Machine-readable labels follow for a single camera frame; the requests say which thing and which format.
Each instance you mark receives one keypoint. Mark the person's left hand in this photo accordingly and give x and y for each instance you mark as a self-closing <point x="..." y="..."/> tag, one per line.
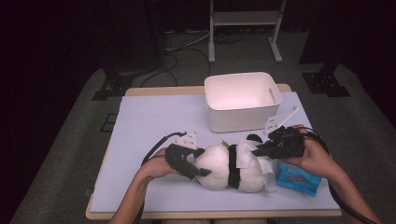
<point x="155" y="168"/>

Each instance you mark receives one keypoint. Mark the blue wet wipes pack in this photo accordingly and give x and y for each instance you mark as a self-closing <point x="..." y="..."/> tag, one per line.
<point x="295" y="182"/>

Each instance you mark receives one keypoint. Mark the white metal stand frame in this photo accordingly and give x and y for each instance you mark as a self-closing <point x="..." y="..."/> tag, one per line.
<point x="243" y="18"/>

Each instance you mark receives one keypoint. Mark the pale blue table mat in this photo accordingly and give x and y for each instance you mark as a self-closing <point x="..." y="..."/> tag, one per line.
<point x="174" y="115"/>

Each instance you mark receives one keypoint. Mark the dark square floor plate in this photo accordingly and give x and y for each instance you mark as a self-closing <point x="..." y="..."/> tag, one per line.
<point x="109" y="122"/>

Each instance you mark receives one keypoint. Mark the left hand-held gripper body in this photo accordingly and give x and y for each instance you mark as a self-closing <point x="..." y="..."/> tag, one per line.
<point x="174" y="157"/>

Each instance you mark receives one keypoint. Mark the black stand base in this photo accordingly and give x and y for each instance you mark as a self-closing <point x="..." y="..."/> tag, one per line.
<point x="323" y="84"/>
<point x="113" y="85"/>

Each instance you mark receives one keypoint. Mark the white wet wipe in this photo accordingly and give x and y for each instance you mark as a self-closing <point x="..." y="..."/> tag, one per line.
<point x="246" y="157"/>

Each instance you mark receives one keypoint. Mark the white plastic storage box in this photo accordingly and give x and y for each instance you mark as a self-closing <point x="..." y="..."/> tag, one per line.
<point x="239" y="119"/>

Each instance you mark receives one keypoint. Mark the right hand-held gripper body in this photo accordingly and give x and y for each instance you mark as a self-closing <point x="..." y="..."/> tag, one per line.
<point x="288" y="144"/>

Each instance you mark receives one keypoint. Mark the panda plush toy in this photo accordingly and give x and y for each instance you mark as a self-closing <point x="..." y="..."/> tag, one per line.
<point x="214" y="165"/>

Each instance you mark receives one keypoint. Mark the person's right hand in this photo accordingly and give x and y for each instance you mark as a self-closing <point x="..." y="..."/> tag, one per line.
<point x="314" y="160"/>

